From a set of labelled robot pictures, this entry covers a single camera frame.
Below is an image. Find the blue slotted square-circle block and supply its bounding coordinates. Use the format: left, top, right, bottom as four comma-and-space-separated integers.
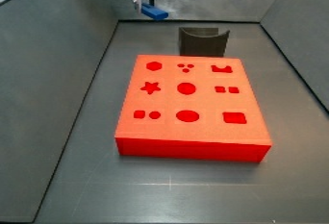
141, 4, 168, 21

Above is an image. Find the black curved stand fixture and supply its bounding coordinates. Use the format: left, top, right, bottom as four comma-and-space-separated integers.
179, 27, 230, 57

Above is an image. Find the red shape-sorting fixture block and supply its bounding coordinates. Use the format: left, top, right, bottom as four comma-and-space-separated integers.
114, 55, 272, 162

